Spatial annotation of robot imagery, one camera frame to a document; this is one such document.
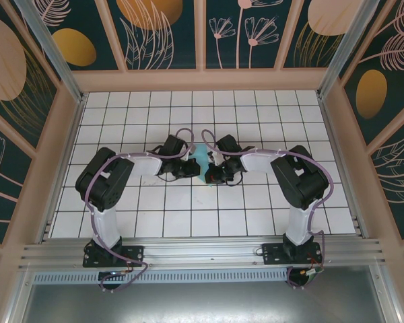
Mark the light blue paper sheet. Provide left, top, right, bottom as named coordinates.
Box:
left=192, top=143, right=217, bottom=189

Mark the grey metal sheet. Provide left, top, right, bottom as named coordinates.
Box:
left=6, top=265, right=403, bottom=323

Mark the small green circuit board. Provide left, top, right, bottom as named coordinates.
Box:
left=301, top=266, right=325, bottom=280

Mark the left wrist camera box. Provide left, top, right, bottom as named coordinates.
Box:
left=184, top=144, right=199, bottom=162

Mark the aluminium mounting rail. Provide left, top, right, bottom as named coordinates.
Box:
left=18, top=235, right=389, bottom=271

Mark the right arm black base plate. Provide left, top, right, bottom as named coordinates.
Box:
left=261, top=242, right=324, bottom=267

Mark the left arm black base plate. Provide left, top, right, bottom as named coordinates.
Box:
left=83, top=244, right=145, bottom=268

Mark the slotted grey cable duct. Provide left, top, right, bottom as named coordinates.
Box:
left=32, top=268, right=290, bottom=285

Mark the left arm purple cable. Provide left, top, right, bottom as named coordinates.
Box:
left=82, top=128, right=195, bottom=294

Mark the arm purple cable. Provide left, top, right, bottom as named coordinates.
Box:
left=201, top=129, right=335, bottom=289
left=82, top=128, right=195, bottom=294

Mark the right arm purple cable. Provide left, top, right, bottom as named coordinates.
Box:
left=201, top=129, right=335, bottom=289

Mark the aluminium side rail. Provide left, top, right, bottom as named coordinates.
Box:
left=40, top=94, right=88, bottom=244
left=318, top=96, right=370, bottom=238

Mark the aluminium frame post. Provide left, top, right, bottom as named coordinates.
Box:
left=316, top=0, right=380, bottom=99
left=15, top=0, right=88, bottom=104

